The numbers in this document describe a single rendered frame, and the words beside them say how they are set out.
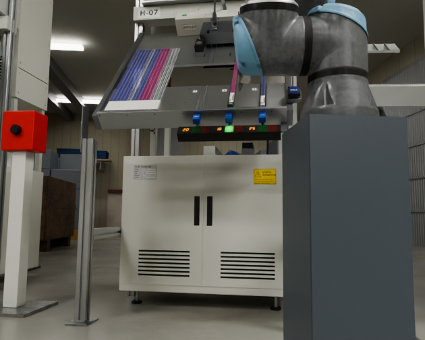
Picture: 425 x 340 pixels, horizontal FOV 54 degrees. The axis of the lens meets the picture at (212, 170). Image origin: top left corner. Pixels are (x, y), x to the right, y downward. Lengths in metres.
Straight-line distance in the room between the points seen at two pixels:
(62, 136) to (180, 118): 9.69
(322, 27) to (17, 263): 1.41
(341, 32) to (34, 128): 1.28
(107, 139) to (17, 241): 9.13
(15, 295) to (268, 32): 1.40
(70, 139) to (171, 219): 9.38
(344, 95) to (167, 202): 1.09
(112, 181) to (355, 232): 10.06
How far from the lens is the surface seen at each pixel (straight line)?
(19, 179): 1.81
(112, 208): 8.04
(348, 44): 0.85
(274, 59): 0.83
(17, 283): 1.82
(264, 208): 1.68
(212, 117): 1.43
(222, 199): 1.69
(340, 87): 0.81
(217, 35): 1.87
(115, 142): 10.80
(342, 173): 0.75
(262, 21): 0.83
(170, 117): 1.46
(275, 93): 1.52
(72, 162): 6.83
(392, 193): 0.78
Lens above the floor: 0.37
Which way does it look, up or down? 6 degrees up
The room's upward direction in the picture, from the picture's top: 1 degrees clockwise
